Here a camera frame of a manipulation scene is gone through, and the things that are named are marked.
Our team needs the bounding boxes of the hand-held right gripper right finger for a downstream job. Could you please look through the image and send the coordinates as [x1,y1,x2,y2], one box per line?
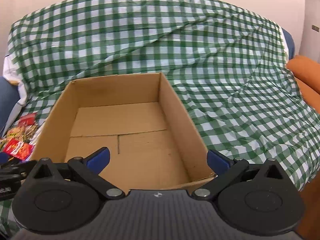
[191,149,288,201]

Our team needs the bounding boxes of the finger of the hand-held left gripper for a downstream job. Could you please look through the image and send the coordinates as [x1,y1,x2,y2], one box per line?
[0,153,37,182]

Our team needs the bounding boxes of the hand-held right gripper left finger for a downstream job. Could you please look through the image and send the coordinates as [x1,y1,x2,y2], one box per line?
[32,147,126,201]

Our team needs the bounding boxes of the clear cracker bag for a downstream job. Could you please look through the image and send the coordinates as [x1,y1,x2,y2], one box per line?
[5,126,27,142]

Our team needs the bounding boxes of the cardboard box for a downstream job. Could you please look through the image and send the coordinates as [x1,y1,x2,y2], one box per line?
[29,72,216,192]

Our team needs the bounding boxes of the red yellow snack packet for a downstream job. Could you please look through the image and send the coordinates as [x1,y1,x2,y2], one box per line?
[4,141,35,161]

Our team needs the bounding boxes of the red grain cake packet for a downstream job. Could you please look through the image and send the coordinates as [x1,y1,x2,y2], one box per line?
[19,113,37,126]

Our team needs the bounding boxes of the white sheet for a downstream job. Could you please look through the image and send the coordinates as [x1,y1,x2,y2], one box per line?
[3,54,32,128]

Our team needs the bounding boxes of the green checkered cloth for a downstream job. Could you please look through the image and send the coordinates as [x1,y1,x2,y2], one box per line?
[0,0,320,233]

